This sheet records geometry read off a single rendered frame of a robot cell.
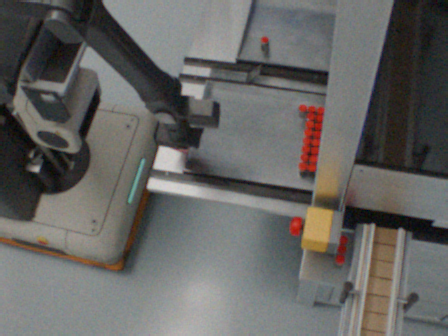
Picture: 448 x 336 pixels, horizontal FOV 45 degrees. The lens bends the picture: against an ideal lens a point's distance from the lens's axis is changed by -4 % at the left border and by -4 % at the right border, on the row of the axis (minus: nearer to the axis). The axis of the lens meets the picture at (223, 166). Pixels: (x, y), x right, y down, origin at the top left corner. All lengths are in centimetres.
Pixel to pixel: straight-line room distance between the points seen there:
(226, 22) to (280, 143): 42
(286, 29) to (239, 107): 29
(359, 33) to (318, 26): 90
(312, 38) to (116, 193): 93
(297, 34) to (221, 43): 21
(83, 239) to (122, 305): 34
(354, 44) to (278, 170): 68
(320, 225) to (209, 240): 113
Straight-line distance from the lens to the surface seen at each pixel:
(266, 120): 143
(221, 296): 218
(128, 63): 99
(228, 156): 139
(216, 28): 162
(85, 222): 207
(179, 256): 224
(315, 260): 129
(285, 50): 156
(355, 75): 79
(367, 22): 70
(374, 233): 127
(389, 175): 104
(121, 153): 215
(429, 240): 135
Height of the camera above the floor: 211
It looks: 64 degrees down
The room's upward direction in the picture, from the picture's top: 11 degrees counter-clockwise
